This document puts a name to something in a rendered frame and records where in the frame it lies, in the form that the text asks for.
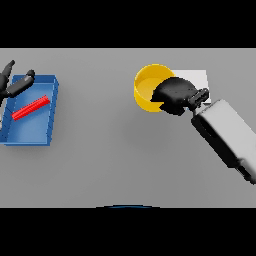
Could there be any pale square measuring scale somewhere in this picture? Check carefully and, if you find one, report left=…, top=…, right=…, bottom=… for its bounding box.
left=171, top=69, right=211, bottom=105

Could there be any red beaker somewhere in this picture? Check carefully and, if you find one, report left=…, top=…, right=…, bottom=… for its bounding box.
left=11, top=95, right=51, bottom=121

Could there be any yellow bowl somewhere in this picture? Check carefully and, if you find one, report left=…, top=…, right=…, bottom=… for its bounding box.
left=133, top=63, right=176, bottom=113

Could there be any blue tray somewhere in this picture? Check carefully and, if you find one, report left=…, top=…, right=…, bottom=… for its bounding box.
left=0, top=74, right=60, bottom=147

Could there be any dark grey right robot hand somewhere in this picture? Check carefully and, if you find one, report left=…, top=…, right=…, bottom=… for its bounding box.
left=150, top=76, right=211, bottom=117

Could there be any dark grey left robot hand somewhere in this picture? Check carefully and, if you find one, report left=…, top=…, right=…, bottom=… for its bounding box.
left=0, top=59, right=36, bottom=108

